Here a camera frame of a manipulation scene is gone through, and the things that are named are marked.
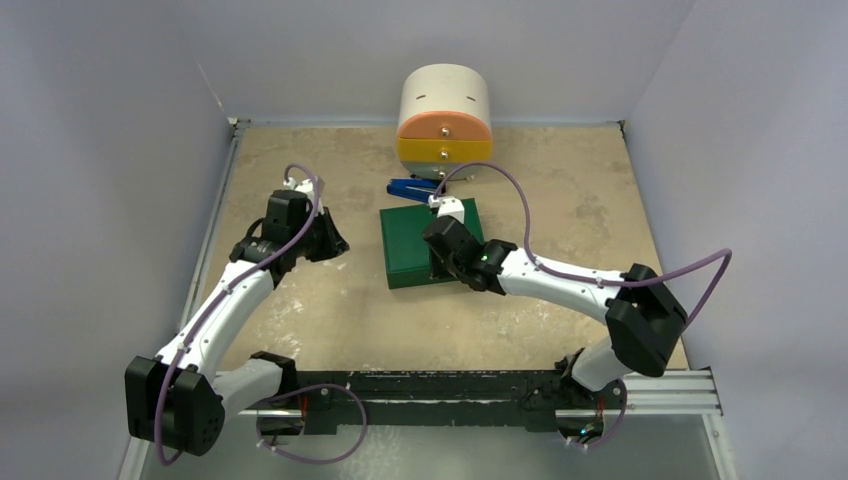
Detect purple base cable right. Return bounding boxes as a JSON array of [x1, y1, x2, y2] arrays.
[[564, 390, 631, 452]]

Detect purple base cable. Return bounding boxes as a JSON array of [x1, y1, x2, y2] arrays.
[[564, 390, 631, 452], [255, 384, 368, 465]]

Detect blue box hinge tab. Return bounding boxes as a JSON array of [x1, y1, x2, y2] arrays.
[[386, 178, 439, 204]]

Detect green jewelry box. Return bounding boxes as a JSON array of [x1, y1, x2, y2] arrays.
[[379, 204, 456, 290]]

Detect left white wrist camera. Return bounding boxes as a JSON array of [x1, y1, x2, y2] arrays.
[[283, 176, 325, 216]]

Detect white orange round drawer box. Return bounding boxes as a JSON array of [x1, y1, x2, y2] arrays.
[[396, 63, 493, 180]]

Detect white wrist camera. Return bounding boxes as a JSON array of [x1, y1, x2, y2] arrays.
[[283, 176, 325, 216], [427, 195, 465, 223]]

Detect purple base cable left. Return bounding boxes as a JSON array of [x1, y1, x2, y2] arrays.
[[255, 384, 368, 465]]

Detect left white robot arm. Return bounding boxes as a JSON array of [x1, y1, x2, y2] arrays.
[[124, 180, 349, 456]]

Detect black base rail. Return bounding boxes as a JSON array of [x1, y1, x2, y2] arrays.
[[256, 370, 625, 436]]

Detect aluminium frame rail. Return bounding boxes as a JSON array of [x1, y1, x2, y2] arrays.
[[174, 117, 252, 334]]

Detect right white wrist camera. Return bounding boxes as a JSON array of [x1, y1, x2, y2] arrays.
[[427, 195, 465, 223]]

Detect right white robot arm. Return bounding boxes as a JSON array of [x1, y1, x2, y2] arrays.
[[423, 216, 687, 407]]

